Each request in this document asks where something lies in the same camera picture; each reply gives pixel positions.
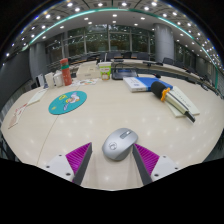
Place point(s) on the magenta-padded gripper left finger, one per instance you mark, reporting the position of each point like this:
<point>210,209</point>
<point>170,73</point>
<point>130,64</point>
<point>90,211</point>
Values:
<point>61,165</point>

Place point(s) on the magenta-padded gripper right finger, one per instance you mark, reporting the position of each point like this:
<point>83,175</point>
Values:
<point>161,165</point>

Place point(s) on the silver grey computer mouse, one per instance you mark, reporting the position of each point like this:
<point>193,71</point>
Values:
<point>117,146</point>

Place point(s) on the round teal cartoon mouse pad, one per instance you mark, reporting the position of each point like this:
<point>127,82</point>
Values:
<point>66,103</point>

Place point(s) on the white paper sheet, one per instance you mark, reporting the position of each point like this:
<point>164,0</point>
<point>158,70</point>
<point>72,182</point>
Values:
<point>188,101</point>

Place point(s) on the white printed booklet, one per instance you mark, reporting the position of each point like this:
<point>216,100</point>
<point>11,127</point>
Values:
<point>36,97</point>

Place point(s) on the blue and white book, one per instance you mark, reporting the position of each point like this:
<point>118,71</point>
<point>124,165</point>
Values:
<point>138,84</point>

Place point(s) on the stack of white paper cups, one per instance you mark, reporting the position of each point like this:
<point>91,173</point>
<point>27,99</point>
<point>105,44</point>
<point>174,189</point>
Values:
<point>50,80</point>

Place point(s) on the colourful sticker sheet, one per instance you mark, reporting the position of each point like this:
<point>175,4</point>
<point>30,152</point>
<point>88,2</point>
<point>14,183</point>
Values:
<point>87,81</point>

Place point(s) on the red bottle with green band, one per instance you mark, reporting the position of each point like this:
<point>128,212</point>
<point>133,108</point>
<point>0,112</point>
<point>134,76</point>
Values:
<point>66,73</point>

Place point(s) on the beige cardboard box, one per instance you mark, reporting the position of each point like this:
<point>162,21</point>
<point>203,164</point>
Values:
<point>87,71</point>

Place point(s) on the dark desk conference console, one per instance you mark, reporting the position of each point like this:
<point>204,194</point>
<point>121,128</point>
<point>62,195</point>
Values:
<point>124,74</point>

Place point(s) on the green printed paper cup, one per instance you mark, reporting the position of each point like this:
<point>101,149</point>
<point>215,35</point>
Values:
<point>105,70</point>

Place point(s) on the group of dark chairs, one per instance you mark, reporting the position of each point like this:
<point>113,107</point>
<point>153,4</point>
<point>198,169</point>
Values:
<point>168,61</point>

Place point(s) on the group of ceiling lights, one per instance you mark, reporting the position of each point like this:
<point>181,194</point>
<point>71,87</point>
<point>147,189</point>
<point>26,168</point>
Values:
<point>114,15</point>

